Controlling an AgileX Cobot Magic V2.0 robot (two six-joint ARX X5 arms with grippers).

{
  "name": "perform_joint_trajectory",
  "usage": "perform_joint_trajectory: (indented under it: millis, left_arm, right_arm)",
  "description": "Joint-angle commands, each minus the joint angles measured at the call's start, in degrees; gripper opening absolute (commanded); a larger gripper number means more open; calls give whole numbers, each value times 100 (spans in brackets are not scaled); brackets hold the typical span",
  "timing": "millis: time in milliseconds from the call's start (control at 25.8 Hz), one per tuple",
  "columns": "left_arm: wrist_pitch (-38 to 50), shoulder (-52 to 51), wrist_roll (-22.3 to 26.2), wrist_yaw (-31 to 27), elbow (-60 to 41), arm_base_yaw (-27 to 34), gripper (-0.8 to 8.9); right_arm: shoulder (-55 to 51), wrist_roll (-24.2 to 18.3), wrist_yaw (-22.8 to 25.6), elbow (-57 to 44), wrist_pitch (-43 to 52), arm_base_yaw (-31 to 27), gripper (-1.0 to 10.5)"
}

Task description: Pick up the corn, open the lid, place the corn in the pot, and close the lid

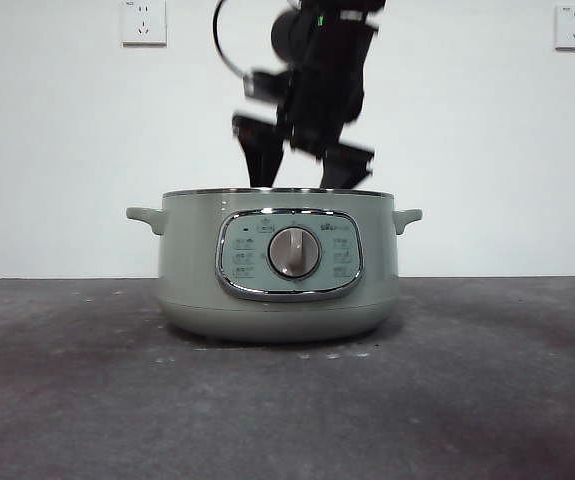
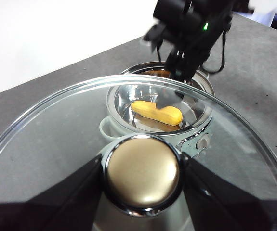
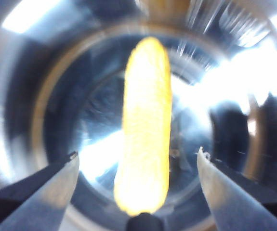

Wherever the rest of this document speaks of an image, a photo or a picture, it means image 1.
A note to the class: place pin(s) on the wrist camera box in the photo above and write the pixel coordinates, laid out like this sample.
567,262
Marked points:
259,84

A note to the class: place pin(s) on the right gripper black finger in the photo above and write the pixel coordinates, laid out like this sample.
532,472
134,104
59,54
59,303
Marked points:
344,167
262,155

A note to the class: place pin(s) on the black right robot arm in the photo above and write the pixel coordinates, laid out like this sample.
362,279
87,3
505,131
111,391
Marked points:
327,75

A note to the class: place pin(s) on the pale green electric pot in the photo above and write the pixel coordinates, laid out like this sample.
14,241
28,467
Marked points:
192,300

